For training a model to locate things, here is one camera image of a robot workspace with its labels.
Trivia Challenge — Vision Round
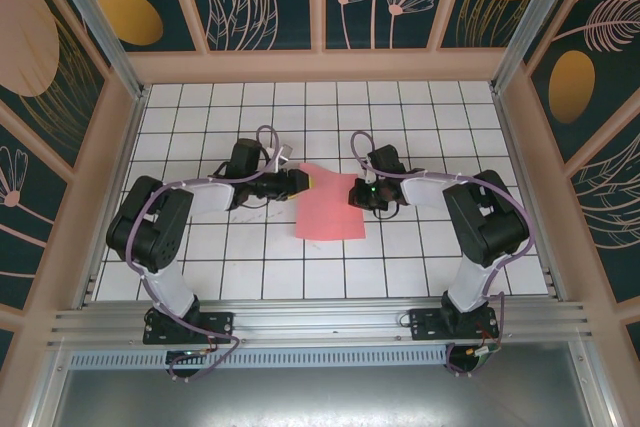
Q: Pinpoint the pink cloth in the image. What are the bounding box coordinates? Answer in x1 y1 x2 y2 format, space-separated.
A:
293 162 368 242

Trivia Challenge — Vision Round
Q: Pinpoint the grey metal sheet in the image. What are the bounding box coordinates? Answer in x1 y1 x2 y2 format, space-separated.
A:
49 341 619 427

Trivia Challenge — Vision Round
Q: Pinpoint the small circuit board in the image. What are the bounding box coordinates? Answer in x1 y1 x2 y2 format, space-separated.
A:
166 348 214 366
464 344 502 366

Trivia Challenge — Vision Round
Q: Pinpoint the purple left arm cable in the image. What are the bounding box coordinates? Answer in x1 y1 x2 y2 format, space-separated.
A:
124 125 282 382

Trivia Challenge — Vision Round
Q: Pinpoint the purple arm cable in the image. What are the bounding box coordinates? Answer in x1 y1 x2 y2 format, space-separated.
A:
350 130 532 378
124 125 282 382

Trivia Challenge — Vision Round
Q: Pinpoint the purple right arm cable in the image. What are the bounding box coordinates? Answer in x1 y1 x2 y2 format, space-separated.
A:
350 130 532 378

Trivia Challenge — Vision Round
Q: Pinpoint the aluminium mounting rail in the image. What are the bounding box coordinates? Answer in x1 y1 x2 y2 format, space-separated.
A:
47 299 594 351

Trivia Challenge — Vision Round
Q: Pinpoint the aluminium table side rail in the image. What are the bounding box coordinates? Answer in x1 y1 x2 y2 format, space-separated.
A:
79 89 151 311
492 86 569 301

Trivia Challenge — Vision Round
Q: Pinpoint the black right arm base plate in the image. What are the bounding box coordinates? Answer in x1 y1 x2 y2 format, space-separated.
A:
408 306 501 343

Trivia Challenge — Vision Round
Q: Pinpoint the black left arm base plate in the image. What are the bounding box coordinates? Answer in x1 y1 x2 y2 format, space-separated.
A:
143 310 236 346

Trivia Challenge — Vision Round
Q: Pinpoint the slotted grey cable duct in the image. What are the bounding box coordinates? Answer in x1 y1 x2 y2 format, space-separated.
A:
69 346 449 368

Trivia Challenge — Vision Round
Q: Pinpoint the aluminium frame post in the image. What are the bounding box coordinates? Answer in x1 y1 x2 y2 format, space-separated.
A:
39 0 151 101
489 0 584 93

